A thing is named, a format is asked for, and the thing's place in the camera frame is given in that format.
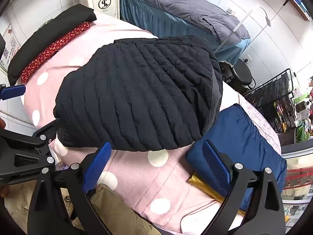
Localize pink polka dot blanket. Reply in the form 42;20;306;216
21;11;236;234

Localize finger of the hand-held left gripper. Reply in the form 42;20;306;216
0;84;26;101
0;119;60;184

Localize red patterned cloth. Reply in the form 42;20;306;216
21;22;91;83

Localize gold yellow cloth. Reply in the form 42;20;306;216
188;173;246;216

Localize grey duvet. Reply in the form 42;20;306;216
121;0;250;47

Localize navy blue folded garment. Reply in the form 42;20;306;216
185;103;288;211

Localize wall poster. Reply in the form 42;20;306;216
0;23;21;65

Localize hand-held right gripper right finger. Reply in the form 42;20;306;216
202;139;286;235

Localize black quilted jacket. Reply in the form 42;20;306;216
53;35;223;152

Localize cluttered colourful bottles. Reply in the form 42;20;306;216
293;73;313;142

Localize pink floral cloth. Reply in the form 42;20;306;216
236;94;282;153

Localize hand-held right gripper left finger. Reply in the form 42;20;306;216
27;141;113;235

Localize black round stool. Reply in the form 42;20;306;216
219;60;256;94

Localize white floor lamp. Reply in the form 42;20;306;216
215;5;272;53

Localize glass display case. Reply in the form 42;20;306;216
281;149;313;227

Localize wooden wall shelf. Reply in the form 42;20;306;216
268;0;313;21

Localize black wire rack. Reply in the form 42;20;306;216
245;69;295;135

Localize khaki pants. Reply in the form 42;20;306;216
5;181;159;235

